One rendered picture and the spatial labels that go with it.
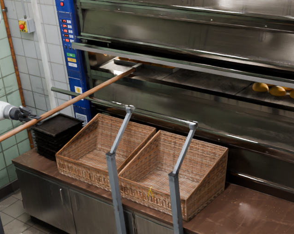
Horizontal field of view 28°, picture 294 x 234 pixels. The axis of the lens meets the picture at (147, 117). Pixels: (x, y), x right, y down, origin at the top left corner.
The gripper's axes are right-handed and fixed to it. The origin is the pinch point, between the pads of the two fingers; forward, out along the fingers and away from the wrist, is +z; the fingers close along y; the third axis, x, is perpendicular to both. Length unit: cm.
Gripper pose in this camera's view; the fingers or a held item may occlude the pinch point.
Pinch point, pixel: (36, 120)
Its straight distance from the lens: 353.4
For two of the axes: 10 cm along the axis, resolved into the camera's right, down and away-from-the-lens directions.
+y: 1.0, 9.0, 4.2
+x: -6.2, 3.9, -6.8
